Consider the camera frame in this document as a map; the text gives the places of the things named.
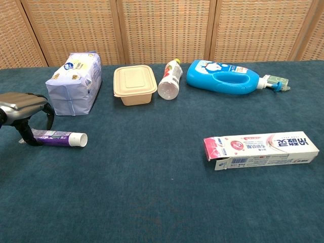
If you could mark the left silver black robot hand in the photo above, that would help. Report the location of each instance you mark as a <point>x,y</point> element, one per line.
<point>22,103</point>

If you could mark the purple toothpaste tube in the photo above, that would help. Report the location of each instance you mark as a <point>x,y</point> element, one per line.
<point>60,138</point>

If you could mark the white pink toothpaste box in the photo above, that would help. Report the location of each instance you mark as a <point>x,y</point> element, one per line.
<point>260,146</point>

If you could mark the white blue tissue pack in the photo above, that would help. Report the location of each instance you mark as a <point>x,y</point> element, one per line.
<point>73,86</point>

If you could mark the beige lidded food container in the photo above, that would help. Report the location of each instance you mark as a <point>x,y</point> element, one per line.
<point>134,81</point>

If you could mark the drink bottle with green cap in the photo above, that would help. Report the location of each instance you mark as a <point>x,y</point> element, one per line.
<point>169,81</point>

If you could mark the teal table mat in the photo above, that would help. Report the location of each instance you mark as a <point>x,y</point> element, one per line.
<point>152,189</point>

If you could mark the woven bamboo folding screen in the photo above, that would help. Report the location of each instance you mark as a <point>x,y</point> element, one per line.
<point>162,30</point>

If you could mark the blue detergent pump bottle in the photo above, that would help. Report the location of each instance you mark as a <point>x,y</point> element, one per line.
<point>202,76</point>

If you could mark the small green carton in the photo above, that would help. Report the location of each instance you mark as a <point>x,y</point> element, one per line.
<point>277,80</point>

